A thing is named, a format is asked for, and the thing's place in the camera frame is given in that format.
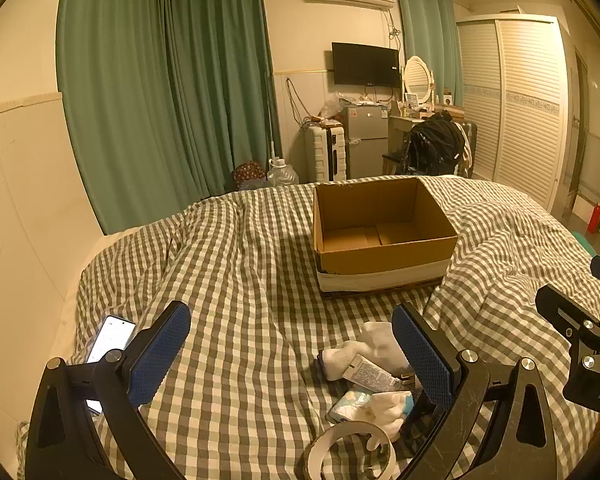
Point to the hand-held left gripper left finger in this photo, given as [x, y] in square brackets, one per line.
[162, 355]

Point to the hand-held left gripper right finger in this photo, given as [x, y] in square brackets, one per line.
[422, 355]

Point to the white sock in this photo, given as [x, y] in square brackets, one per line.
[337, 360]
[380, 337]

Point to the white cream tube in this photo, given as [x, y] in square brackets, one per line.
[375, 375]

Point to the tissue packet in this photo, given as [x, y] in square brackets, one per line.
[350, 405]

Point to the brown cardboard box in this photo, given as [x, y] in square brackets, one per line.
[380, 260]

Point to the white tape roll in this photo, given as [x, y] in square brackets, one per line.
[325, 442]

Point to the red fire extinguisher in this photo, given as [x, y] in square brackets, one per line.
[596, 219]

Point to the white smartphone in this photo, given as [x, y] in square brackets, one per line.
[112, 335]

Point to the white leaning board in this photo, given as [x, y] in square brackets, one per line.
[581, 207]

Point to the grey white checked blanket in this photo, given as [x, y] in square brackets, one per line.
[255, 270]

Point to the white louvred wardrobe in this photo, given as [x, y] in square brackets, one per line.
[525, 110]

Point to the floral bag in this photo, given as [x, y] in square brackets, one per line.
[247, 172]

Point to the black jacket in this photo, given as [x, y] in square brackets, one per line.
[432, 145]

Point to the clear water jug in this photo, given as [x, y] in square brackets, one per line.
[282, 175]

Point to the silver small fridge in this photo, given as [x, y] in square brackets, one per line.
[365, 140]

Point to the white suitcase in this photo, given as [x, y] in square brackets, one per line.
[322, 155]

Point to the dressing table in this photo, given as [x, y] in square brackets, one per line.
[397, 127]

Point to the green curtain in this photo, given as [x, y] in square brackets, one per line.
[110, 110]
[220, 85]

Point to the clear plastic bag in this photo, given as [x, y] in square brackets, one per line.
[332, 106]

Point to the white oval mirror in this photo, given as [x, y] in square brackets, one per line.
[417, 77]

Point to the light teal curtain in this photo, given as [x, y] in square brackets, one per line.
[427, 35]

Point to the small photo frame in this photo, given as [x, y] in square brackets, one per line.
[411, 99]

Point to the black wall television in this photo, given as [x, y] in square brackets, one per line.
[365, 65]

